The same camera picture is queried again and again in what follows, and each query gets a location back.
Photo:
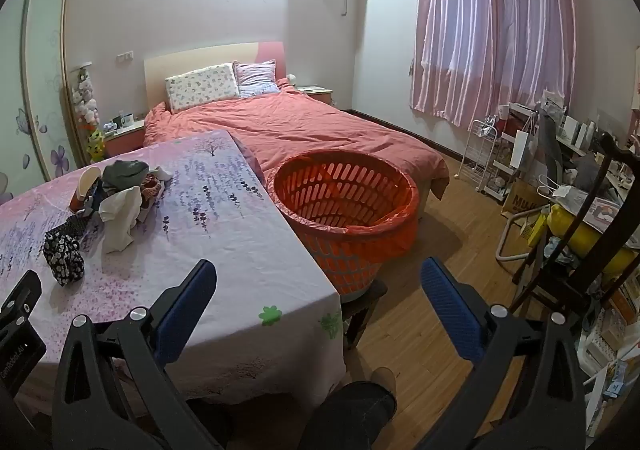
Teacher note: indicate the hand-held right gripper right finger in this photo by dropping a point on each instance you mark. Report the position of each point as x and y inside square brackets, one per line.
[450, 310]

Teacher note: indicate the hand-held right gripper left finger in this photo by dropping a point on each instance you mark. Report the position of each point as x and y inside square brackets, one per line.
[185, 315]

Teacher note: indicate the orange plastic basket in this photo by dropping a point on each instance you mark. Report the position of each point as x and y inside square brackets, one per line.
[350, 250]

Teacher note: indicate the brown plaid cloth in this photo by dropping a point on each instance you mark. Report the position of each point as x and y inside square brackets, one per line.
[151, 192]

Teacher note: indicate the black dotted cloth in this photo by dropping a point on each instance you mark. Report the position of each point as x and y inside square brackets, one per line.
[80, 226]

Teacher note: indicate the pink floral tablecloth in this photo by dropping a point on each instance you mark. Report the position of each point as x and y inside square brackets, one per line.
[225, 255]

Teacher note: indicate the black floral pouch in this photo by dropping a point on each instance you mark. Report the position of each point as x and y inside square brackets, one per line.
[62, 257]

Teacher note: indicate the dark wooden chair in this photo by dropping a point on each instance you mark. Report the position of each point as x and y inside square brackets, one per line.
[565, 290]

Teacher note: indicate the person's leg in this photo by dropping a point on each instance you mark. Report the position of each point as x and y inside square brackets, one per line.
[350, 415]

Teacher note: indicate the yellow bag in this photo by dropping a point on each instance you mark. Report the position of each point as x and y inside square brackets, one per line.
[580, 235]

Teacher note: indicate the grey crumpled cloth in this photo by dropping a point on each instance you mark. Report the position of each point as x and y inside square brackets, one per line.
[125, 173]

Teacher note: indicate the cluttered white shelf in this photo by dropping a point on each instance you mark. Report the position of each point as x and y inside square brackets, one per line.
[610, 355]

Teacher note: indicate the white paper bag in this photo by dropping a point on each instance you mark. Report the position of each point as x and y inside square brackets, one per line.
[522, 150]

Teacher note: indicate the pink nightstand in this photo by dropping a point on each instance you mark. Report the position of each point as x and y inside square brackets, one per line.
[320, 96]
[125, 143]

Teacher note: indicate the yellow green plush toy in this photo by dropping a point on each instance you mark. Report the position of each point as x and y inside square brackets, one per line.
[96, 145]

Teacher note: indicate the white mug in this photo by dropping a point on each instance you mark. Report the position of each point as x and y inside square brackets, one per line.
[127, 120]

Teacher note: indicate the bed with salmon duvet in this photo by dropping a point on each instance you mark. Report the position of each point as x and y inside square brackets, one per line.
[325, 130]

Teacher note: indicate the white floral pillow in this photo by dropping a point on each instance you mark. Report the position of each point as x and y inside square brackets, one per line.
[200, 85]

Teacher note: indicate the hanging plush toys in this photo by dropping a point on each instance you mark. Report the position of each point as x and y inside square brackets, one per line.
[85, 100]

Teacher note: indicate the pink striped pillow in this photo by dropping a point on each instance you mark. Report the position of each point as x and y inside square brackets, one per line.
[255, 78]

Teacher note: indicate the beige and pink headboard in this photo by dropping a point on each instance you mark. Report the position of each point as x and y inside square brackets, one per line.
[200, 58]

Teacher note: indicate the flower-print sliding wardrobe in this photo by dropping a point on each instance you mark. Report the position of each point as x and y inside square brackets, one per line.
[45, 80]

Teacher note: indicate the pink striped curtain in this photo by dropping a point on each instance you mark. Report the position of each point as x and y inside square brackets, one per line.
[490, 30]

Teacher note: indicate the white tube frame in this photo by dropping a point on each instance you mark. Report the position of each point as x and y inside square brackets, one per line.
[498, 245]

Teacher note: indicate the white wall socket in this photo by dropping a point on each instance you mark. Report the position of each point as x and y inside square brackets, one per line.
[126, 56]

